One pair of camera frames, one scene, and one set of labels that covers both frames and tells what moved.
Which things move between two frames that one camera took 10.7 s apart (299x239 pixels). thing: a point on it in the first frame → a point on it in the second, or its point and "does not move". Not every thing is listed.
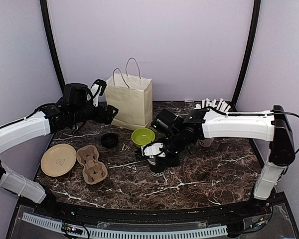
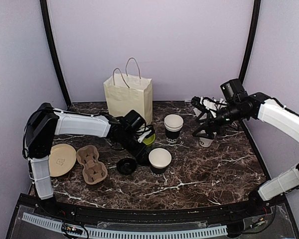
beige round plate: (58, 160) does not move
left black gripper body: (82, 115) → (126, 143)
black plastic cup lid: (109, 140) → (126, 166)
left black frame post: (56, 49) does not move
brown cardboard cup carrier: (93, 171) does not move
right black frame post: (246, 62) does not move
